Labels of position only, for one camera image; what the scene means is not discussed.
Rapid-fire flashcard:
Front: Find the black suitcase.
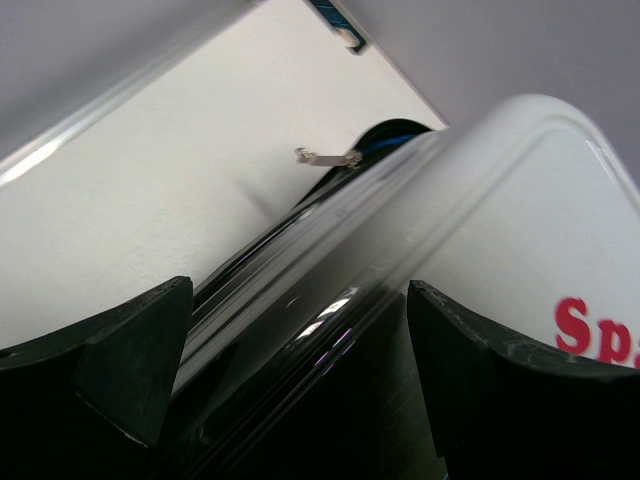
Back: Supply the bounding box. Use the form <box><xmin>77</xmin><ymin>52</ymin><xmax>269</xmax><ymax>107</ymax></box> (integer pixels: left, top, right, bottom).
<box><xmin>146</xmin><ymin>95</ymin><xmax>639</xmax><ymax>479</ymax></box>

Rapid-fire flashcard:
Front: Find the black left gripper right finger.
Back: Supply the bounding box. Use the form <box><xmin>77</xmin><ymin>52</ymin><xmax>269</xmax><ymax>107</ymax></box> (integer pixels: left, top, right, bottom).
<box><xmin>407</xmin><ymin>280</ymin><xmax>639</xmax><ymax>479</ymax></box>

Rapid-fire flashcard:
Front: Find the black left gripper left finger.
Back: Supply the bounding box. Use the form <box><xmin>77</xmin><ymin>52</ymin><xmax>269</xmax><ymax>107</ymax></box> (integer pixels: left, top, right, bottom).
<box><xmin>1</xmin><ymin>276</ymin><xmax>193</xmax><ymax>479</ymax></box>

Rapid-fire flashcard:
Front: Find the blue label sticker left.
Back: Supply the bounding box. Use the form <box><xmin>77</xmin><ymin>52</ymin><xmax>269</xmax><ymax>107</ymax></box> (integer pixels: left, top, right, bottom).
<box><xmin>309</xmin><ymin>0</ymin><xmax>368</xmax><ymax>54</ymax></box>

